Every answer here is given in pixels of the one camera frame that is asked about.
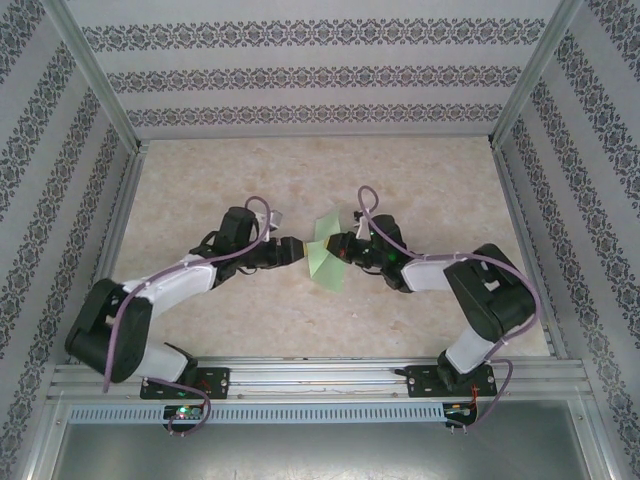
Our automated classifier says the light green paper sheet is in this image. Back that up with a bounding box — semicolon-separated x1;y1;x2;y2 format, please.
304;207;349;294

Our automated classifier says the grey metal sheet panel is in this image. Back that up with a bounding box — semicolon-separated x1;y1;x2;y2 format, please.
52;422;594;480

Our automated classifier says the left circuit board with LED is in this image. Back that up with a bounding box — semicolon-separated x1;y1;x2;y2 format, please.
164;404;204;421

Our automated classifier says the aluminium rear table rail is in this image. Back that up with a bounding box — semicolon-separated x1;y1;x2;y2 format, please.
134;132;496;144

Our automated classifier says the aluminium table rail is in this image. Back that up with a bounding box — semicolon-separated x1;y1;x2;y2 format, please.
492;144;569;359
134;132;496;144
69;142;151;364

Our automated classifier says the long aluminium mounting rail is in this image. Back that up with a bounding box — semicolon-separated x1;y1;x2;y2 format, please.
47;357;586;401

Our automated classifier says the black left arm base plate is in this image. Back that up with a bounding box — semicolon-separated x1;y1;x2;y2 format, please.
140;367;231;401

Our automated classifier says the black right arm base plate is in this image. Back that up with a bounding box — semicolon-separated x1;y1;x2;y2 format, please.
407;364;499;399

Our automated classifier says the aluminium right table rail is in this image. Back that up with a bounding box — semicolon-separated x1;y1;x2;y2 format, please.
492;144;569;359

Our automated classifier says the aluminium left table rail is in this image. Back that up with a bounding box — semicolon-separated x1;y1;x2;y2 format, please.
69;142;151;364

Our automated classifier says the grey slotted cable duct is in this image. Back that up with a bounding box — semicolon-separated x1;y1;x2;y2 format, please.
67;402;446;424

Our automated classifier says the aluminium right frame post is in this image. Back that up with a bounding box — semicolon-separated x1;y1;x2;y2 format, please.
488;0;586;150

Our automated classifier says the aluminium frame post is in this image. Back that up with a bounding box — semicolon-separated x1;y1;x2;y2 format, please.
37;0;151;151
488;0;586;150

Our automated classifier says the aluminium left frame post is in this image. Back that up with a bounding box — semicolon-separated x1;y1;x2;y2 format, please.
37;0;151;151

